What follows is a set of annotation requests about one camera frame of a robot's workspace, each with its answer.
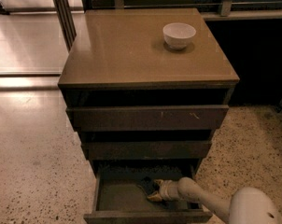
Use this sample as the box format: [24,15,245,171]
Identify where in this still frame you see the middle drawer front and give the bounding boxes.
[82,141,211,160]

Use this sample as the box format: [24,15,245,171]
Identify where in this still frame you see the dark sponge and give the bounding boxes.
[137,176,156,196]

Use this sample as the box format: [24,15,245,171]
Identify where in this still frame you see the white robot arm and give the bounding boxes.
[147,177,282,224]

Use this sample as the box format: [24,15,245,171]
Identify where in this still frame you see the white ceramic bowl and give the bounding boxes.
[162,22,196,49]

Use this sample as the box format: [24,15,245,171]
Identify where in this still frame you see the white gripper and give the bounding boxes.
[147,179,180,203]

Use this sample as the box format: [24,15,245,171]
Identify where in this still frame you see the open bottom drawer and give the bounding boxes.
[84,162,212,224]

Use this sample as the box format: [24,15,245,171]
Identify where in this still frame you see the top drawer front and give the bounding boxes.
[66,105,229,132]

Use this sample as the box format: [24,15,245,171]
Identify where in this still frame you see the brown drawer cabinet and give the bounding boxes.
[57,7,241,224]

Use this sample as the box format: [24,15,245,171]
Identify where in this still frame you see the metal door frame post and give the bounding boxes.
[53,0,77,50]

